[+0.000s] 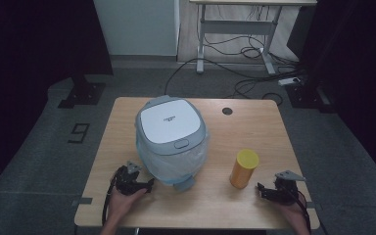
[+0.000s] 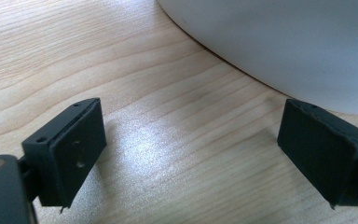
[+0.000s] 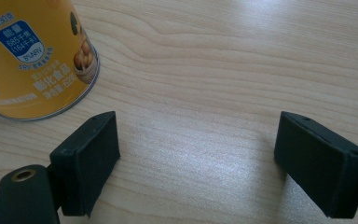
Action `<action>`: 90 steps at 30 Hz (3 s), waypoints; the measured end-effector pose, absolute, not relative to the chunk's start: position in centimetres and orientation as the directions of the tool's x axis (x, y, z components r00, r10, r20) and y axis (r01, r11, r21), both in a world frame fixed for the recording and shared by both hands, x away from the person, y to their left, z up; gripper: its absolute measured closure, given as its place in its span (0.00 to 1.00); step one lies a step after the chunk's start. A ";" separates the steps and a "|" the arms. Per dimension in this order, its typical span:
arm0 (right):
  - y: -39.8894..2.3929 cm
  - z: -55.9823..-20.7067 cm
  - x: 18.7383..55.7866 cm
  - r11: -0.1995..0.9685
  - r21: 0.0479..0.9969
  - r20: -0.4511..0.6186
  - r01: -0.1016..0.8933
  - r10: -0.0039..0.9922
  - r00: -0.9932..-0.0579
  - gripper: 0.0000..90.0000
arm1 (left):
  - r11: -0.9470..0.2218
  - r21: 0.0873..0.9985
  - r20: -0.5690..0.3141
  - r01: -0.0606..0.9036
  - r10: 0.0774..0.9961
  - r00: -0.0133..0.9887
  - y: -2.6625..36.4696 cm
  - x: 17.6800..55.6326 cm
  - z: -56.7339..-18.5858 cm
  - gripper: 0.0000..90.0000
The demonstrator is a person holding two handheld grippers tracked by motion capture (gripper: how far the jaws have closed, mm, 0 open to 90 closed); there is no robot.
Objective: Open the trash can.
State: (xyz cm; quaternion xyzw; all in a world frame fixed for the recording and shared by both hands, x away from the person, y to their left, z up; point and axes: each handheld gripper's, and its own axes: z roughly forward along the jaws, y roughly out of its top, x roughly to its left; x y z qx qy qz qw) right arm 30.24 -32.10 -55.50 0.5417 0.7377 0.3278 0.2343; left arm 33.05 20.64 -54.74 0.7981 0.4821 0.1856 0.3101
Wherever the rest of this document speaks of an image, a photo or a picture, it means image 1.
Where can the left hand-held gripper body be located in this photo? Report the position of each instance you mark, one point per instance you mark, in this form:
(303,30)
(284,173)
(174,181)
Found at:
(125,182)

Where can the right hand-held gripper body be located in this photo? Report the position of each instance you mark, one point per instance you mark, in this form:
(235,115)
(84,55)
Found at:
(285,192)

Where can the yellow cylindrical canister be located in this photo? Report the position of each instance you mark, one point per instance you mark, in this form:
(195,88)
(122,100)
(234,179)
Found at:
(243,171)

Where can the light blue rice cooker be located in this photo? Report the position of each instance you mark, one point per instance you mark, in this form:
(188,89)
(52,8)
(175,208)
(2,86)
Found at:
(171,122)

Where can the person's right hand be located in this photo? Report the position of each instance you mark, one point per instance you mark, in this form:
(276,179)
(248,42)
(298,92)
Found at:
(296,213)

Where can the person's left hand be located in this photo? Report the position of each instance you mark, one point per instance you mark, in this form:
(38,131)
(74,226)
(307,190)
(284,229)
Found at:
(120,207)

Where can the clear plastic bin liner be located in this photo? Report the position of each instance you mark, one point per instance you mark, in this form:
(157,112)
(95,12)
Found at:
(173,166)

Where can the black round table grommet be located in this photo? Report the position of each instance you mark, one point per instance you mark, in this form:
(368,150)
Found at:
(227,111)

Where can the black stand base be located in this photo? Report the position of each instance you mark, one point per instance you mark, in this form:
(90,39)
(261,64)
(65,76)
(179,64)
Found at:
(306,96)
(83,93)

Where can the white power strip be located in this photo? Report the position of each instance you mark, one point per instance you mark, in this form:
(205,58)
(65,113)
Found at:
(289,81)

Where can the dark curtain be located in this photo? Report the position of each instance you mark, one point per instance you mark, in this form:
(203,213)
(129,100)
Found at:
(29,49)
(355,65)

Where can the white wall panel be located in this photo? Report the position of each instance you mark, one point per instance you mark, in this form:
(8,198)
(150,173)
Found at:
(137,26)

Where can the white metal frame desk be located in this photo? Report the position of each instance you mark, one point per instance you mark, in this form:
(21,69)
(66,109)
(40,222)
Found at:
(238,26)

